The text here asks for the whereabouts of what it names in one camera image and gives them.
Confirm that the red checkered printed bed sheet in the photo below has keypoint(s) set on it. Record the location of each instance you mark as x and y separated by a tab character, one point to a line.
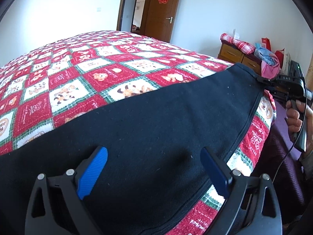
73	78

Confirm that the brown wooden door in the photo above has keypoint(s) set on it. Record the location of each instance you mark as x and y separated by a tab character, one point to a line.
163	27

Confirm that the wooden cabinet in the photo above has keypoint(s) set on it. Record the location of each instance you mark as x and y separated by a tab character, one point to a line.
232	55

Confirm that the brown door frame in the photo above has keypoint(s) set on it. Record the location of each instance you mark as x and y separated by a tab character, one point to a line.
121	12

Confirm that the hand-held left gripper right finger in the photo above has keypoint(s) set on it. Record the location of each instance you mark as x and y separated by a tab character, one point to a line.
215	169

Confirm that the black pants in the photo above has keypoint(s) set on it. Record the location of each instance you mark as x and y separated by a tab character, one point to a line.
146	127

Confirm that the person's purple clothing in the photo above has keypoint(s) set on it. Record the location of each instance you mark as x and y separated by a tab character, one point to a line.
281	200

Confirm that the red plaid cloth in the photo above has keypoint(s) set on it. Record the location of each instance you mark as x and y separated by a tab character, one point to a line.
240	45

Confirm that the pink cloth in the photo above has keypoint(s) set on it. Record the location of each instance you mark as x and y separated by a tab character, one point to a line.
270	68

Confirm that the black device with green light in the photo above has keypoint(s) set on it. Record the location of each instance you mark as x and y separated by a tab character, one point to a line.
297	68

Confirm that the blue cloth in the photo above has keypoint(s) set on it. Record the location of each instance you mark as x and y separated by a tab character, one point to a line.
264	56

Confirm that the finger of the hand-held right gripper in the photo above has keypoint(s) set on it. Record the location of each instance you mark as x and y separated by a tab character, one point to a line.
266	80
271	90

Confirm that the person's right hand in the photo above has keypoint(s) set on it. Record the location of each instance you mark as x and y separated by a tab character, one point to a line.
294	120

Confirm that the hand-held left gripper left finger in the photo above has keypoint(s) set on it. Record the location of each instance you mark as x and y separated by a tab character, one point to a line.
93	171

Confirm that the white wall plug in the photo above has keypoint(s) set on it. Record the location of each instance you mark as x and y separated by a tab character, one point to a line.
235	33

